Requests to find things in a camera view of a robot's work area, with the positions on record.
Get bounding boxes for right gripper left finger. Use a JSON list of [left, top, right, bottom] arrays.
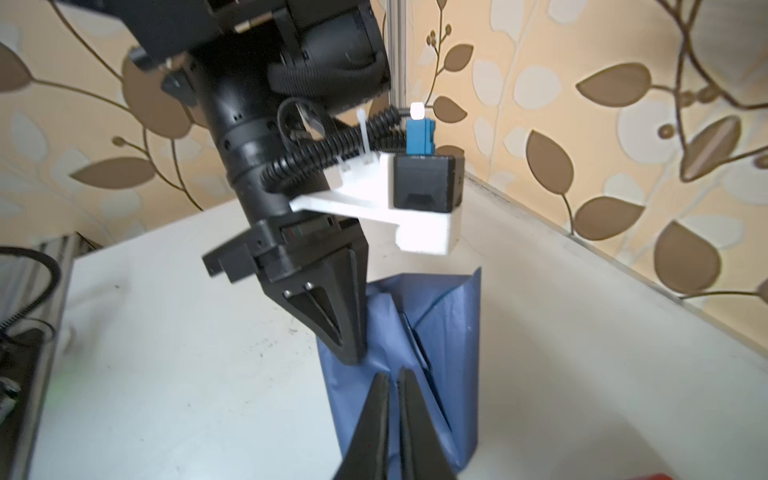
[[333, 373, 390, 480]]

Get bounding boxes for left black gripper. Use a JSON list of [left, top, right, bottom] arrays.
[[202, 214, 368, 365]]

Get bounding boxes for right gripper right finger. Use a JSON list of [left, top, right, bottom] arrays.
[[398, 369, 457, 480]]

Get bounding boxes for light blue wrapping paper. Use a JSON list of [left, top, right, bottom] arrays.
[[317, 270, 482, 473]]

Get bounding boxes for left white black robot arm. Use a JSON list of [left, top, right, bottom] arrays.
[[79, 1, 406, 365]]

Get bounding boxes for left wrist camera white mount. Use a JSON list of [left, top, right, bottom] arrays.
[[289, 101, 467, 257]]

